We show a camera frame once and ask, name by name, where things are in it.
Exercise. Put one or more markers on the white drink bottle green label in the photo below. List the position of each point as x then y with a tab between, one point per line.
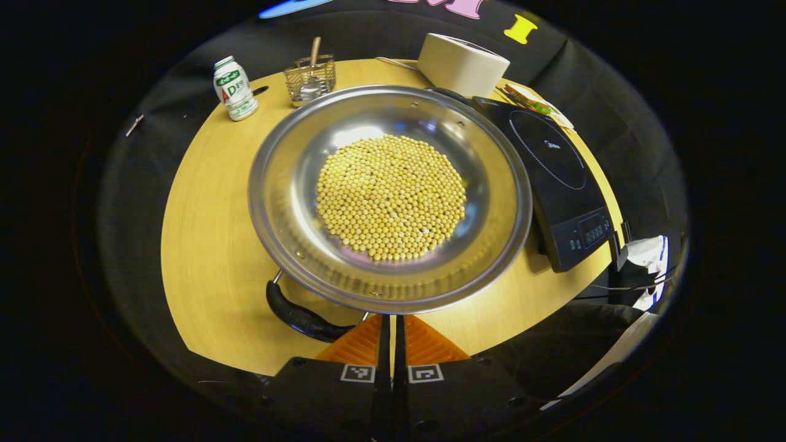
234	89

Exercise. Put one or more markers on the sandwich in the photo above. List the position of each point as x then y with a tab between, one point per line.
534	103

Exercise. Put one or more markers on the white toaster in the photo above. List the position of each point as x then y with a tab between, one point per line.
460	64

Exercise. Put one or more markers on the white and blue object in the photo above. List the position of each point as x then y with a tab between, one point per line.
648	252

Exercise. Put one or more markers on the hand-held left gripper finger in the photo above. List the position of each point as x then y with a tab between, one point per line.
385	368
399	368

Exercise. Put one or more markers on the pile of yellow soybeans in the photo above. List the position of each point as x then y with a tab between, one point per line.
390	196

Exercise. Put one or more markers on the black induction cooktop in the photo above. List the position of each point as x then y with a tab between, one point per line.
552	178

